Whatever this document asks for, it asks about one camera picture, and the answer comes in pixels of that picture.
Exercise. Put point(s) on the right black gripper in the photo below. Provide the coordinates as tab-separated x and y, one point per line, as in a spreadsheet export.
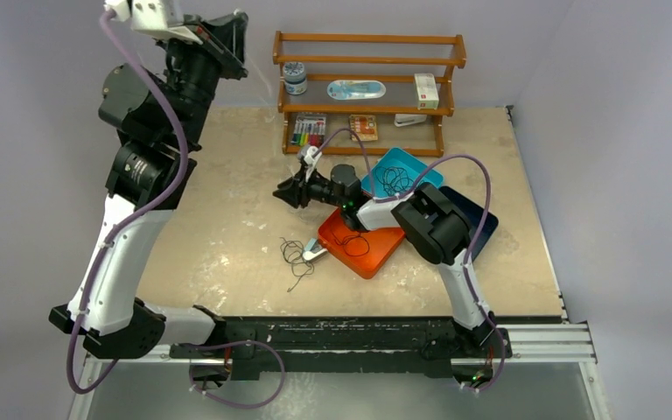
296	192

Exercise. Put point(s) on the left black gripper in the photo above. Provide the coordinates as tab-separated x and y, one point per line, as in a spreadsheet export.
223	38

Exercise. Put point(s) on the dark blue tray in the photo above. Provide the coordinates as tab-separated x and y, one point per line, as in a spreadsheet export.
473	213

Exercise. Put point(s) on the orange tray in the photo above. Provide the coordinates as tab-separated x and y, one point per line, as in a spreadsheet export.
363	253

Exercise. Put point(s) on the white red small box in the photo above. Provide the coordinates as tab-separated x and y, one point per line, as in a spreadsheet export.
426	89

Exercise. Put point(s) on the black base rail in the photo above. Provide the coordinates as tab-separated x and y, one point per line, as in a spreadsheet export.
245	347

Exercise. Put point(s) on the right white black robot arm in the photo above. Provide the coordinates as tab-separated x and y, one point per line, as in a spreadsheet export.
439	231

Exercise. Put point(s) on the orange snack packet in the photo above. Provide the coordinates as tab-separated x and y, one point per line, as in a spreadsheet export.
365	126

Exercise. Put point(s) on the light blue tray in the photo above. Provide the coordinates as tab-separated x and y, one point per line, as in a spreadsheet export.
392	174

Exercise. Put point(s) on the white blue jar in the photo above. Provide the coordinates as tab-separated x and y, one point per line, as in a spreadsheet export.
294	77

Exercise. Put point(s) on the marker pen pack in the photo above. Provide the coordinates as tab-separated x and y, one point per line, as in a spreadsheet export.
309	129

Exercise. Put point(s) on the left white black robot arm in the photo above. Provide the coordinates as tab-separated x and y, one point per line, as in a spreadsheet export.
158	120

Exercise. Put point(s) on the blue oval blister pack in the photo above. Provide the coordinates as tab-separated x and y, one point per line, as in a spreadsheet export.
352	90

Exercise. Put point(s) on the wooden shelf rack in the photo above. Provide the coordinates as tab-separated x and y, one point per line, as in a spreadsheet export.
399	86

